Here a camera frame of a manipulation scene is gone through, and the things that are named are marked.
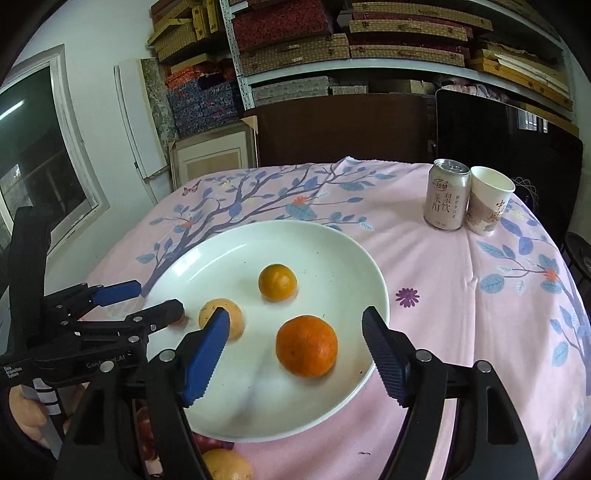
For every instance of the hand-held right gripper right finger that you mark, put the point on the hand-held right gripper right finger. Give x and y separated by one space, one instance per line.
388 360

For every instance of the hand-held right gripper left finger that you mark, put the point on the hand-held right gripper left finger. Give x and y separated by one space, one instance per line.
205 360

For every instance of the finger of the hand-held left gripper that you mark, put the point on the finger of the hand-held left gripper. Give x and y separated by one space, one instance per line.
161 314
117 291

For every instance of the yellow potato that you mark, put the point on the yellow potato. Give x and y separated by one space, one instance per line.
235 321

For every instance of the large orange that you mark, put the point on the large orange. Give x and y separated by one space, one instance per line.
307 346

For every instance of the small orange tangerine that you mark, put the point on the small orange tangerine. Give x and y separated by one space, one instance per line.
277 282

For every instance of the white round plate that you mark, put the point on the white round plate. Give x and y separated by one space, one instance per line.
323 258

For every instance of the person's left hand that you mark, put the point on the person's left hand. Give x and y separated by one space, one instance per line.
27 410

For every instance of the pink floral tablecloth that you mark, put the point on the pink floral tablecloth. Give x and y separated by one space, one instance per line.
438 300

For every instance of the yellow passion fruit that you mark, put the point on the yellow passion fruit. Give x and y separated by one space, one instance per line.
228 467

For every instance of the white framed window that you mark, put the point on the white framed window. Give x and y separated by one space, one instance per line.
32 152

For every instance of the pink drink can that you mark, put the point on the pink drink can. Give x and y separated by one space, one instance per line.
445 198

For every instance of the white leaning board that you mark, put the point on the white leaning board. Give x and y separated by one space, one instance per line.
138 120

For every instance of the printed paper cup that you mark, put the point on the printed paper cup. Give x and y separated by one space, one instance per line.
489 207

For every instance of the grey marbled panel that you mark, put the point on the grey marbled panel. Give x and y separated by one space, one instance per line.
157 101

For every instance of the stack of blue floral boxes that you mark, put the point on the stack of blue floral boxes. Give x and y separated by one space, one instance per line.
203 104

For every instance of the dark round stool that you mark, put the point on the dark round stool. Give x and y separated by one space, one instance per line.
577 256

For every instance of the brown wooden board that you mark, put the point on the brown wooden board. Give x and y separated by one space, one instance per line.
341 129

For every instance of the black glossy screen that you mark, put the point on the black glossy screen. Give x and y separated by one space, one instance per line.
498 134

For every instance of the pile of woven straw boxes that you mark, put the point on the pile of woven straw boxes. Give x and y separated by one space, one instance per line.
180 39

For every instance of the row of grey patterned boxes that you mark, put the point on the row of grey patterned boxes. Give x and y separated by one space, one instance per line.
295 90

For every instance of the white metal shelf rack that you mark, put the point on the white metal shelf rack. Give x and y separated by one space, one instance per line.
369 70

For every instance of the flat woven box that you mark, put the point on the flat woven box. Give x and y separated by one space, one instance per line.
295 55

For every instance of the red patterned box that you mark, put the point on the red patterned box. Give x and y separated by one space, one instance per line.
281 25

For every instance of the stack of flat woven boxes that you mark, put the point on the stack of flat woven boxes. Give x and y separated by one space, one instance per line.
406 41

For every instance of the stack of yellow wooden boxes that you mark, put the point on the stack of yellow wooden boxes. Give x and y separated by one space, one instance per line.
521 69

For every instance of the pale wooden picture frame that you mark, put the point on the pale wooden picture frame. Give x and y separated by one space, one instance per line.
210 159

